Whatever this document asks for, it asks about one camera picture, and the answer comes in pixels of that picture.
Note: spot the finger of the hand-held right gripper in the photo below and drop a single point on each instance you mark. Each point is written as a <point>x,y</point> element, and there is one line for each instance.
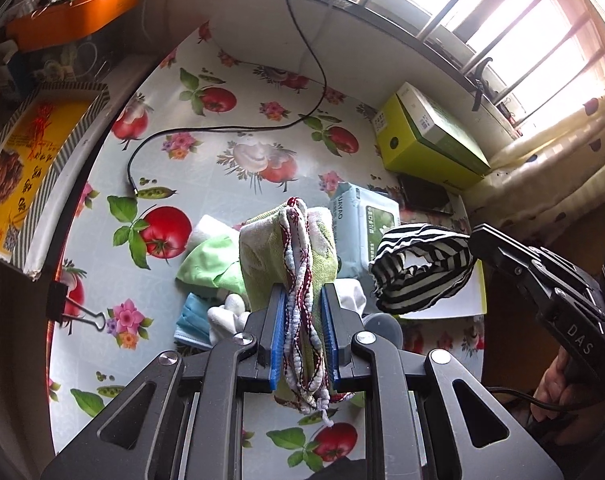
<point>519,277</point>
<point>502,240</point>

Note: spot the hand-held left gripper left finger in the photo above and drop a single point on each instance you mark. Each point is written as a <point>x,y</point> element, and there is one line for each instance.
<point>277,340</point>

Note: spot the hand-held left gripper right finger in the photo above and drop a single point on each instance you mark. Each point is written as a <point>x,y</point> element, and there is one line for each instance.
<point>330,340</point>

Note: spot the white grey sock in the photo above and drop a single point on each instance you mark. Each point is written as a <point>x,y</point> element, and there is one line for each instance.
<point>353,297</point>
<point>227,317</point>

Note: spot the shallow yellow-edged cardboard box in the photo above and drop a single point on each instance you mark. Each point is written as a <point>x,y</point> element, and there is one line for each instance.
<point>467,300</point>

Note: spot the green towel with red trim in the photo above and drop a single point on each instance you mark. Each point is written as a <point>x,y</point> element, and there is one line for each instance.
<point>262,260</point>

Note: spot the light green cloth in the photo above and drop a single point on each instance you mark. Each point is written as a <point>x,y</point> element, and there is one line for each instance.
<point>207,265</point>

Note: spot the black and white striped cloth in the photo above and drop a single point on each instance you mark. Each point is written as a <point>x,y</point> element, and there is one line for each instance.
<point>397,260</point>

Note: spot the person's right hand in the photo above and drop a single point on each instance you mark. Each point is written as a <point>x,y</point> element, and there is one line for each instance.
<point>552,385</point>

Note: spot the grey plastic cup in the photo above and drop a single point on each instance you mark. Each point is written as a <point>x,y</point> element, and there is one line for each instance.
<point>385,327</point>

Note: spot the flat black device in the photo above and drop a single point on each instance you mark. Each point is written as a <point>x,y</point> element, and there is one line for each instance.
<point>425,195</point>

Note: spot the cream dotted curtain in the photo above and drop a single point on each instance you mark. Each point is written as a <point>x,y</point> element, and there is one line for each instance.
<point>557,160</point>

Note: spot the wet wipes pack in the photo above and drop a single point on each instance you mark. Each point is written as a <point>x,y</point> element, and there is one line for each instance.
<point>362,220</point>

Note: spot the green and white carton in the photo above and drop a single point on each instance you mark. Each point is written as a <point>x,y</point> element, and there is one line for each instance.
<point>432,125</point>

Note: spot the lime green cardboard box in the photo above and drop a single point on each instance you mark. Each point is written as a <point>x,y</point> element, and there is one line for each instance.
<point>397,145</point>

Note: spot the floral tomato print tablecloth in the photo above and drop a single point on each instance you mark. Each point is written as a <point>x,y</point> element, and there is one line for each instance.
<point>207,170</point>

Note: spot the window with metal bars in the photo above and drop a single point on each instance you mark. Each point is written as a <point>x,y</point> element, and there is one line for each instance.
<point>507,20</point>

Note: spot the black binder clip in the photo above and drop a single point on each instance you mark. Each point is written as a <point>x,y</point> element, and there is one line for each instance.
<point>57,295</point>

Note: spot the yellow printed cardboard box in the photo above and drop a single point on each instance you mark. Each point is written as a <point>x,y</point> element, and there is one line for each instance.
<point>32,160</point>

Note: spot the orange plastic tray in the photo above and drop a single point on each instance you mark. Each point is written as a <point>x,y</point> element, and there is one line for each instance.
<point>82,10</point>

